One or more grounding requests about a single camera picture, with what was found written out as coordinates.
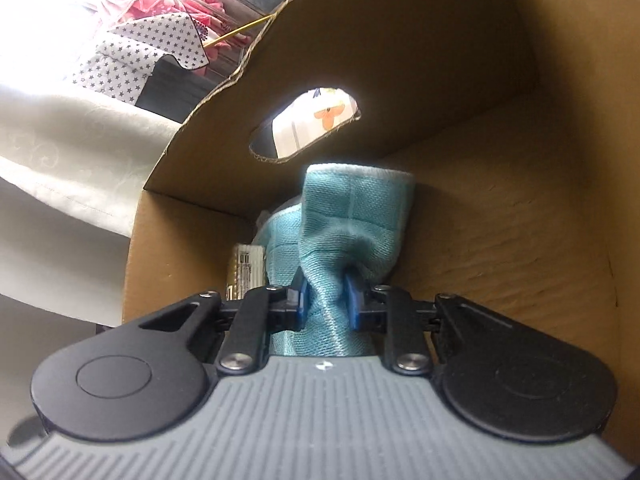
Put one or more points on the white star-print cloth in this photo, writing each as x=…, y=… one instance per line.
x=135, y=50

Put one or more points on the white floral cloth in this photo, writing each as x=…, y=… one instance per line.
x=320, y=115

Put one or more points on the teal woven cloth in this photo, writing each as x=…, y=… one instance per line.
x=345, y=210

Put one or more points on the white curtain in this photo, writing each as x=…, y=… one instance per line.
x=85, y=145

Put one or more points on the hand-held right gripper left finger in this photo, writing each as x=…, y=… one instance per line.
x=302, y=305

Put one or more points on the yellow rod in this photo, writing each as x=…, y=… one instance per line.
x=240, y=29

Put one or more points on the large cardboard box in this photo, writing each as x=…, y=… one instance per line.
x=450, y=60

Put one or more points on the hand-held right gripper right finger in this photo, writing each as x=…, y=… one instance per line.
x=352, y=305

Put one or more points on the gold snack packet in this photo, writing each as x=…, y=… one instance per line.
x=246, y=270

